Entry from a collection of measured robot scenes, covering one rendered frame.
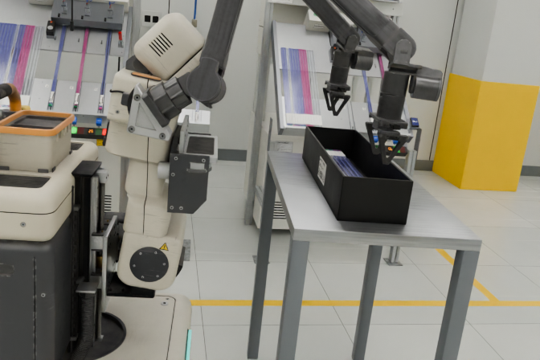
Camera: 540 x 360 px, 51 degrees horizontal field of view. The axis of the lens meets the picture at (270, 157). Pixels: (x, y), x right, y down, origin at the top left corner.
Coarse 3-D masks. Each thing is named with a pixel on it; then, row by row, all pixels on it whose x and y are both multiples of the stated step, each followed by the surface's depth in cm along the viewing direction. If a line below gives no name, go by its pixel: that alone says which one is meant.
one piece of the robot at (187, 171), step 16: (192, 144) 156; (208, 144) 158; (176, 160) 143; (192, 160) 143; (208, 160) 143; (160, 176) 144; (176, 176) 144; (192, 176) 144; (176, 192) 145; (192, 192) 145; (176, 208) 146; (192, 208) 146
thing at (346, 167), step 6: (330, 150) 184; (336, 150) 185; (330, 156) 176; (336, 156) 177; (342, 156) 178; (336, 162) 169; (342, 162) 170; (348, 162) 171; (342, 168) 164; (348, 168) 164; (354, 168) 165; (348, 174) 158; (354, 174) 158; (360, 174) 159
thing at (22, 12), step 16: (0, 0) 282; (16, 0) 284; (0, 16) 277; (16, 16) 278; (32, 16) 280; (48, 16) 282; (80, 32) 281; (96, 32) 283; (112, 32) 285; (48, 48) 272; (64, 48) 274; (80, 48) 276; (96, 48) 278; (112, 48) 280
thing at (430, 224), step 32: (288, 160) 184; (288, 192) 152; (320, 192) 154; (416, 192) 164; (288, 224) 135; (320, 224) 131; (352, 224) 133; (384, 224) 135; (416, 224) 137; (448, 224) 140; (256, 256) 204; (288, 256) 131; (256, 288) 203; (288, 288) 131; (448, 288) 139; (256, 320) 206; (288, 320) 133; (448, 320) 137; (256, 352) 210; (288, 352) 135; (352, 352) 218; (448, 352) 139
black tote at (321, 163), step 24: (312, 144) 173; (336, 144) 188; (360, 144) 180; (312, 168) 170; (336, 168) 139; (360, 168) 178; (384, 168) 154; (336, 192) 137; (360, 192) 133; (384, 192) 133; (408, 192) 134; (336, 216) 135; (360, 216) 134; (384, 216) 135
